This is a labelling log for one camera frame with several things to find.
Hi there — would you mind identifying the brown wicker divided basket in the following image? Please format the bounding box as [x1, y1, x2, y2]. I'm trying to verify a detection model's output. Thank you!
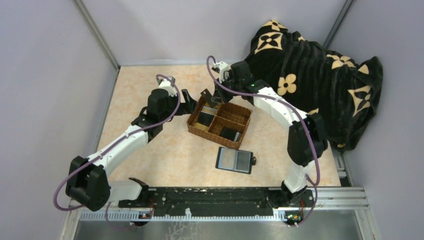
[186, 96, 252, 150]

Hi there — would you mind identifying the black leather card holder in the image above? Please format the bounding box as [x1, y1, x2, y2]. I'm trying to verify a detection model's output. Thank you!
[215, 147, 257, 175]

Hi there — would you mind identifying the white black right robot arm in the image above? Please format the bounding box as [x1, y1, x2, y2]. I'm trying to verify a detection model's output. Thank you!
[206, 55, 328, 199]

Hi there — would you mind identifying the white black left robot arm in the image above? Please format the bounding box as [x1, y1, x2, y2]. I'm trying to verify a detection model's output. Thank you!
[65, 88, 198, 212]

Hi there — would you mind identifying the silver card in basket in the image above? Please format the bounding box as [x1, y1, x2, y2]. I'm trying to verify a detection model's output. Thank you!
[201, 105, 219, 116]

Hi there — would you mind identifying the black card in basket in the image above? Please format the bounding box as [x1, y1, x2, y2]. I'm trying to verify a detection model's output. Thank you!
[197, 112, 215, 127]

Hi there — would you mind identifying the gold card in basket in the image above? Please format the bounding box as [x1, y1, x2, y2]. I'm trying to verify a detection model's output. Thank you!
[193, 122, 209, 131]

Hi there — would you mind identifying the black wallet in basket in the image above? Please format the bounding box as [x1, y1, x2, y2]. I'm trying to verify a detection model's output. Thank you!
[219, 127, 242, 142]

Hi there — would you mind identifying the black floral patterned blanket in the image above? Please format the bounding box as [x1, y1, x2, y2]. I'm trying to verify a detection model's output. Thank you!
[245, 20, 384, 152]

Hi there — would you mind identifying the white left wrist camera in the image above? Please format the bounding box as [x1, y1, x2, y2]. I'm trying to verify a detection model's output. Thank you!
[156, 76, 178, 97]

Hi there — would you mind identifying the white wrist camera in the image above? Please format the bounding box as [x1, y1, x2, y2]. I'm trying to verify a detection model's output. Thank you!
[212, 61, 231, 84]
[156, 76, 178, 97]

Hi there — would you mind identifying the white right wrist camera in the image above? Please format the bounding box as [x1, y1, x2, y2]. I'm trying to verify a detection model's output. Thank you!
[212, 61, 231, 84]

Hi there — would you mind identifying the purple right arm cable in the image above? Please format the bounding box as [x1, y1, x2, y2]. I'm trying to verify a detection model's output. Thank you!
[205, 55, 321, 227]

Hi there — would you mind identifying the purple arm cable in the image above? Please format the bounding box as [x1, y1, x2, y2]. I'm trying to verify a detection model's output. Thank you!
[205, 55, 321, 227]
[52, 74, 182, 229]

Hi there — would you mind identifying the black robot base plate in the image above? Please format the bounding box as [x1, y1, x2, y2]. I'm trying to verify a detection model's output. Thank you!
[118, 187, 314, 217]

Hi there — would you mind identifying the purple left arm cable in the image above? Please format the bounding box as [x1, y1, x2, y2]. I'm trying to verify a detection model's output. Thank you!
[52, 74, 182, 229]

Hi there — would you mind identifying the aluminium frame rail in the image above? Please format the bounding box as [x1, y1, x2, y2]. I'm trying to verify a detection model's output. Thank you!
[79, 187, 369, 222]

